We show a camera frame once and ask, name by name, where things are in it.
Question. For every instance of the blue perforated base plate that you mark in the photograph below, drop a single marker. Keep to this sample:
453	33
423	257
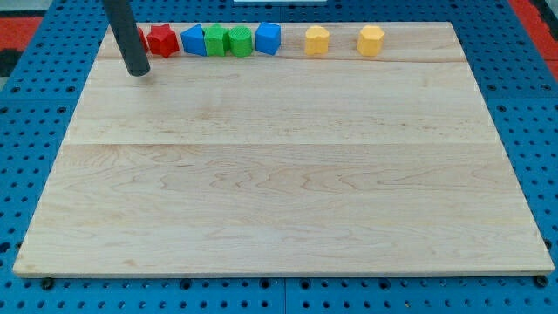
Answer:
39	98

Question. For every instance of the green star block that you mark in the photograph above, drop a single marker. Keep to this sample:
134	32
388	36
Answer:
216	40

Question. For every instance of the green circle block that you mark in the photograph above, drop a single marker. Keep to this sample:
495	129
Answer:
240	38

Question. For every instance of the red block behind rod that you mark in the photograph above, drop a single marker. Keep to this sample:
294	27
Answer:
143	39

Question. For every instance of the light wooden board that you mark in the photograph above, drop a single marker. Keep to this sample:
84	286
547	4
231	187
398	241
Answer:
337	165

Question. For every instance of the yellow heart block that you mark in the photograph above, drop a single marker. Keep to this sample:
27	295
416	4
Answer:
316	40

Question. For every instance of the blue cube block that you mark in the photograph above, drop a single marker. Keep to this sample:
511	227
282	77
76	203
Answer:
268	38

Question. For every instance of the blue triangular block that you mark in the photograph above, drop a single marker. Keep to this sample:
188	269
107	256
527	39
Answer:
193	41

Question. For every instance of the yellow hexagon block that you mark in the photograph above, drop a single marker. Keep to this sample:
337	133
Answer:
370	40

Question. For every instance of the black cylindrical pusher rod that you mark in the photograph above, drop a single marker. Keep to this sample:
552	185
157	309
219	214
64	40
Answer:
121	19

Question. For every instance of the red star block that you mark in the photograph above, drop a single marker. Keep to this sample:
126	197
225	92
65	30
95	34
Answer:
162	40

